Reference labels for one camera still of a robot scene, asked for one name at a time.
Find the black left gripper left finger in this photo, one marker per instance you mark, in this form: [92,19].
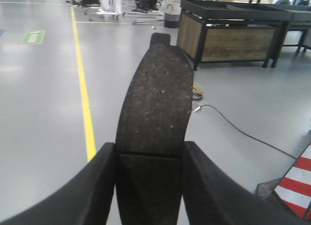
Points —
[84,200]

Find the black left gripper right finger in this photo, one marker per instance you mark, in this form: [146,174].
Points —
[211,197]

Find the dark brake pad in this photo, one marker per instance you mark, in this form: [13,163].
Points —
[150,136]

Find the red white striped barrier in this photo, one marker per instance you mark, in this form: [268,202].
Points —
[294,189]

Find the black wood-panel workbench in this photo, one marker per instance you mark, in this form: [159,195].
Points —
[224,32]

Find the green floor sign sticker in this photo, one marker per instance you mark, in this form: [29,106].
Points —
[33,37]

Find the grey waste bin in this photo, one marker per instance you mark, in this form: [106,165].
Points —
[172,16]

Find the white wheeled equipment stand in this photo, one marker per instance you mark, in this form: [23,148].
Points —
[106,8]

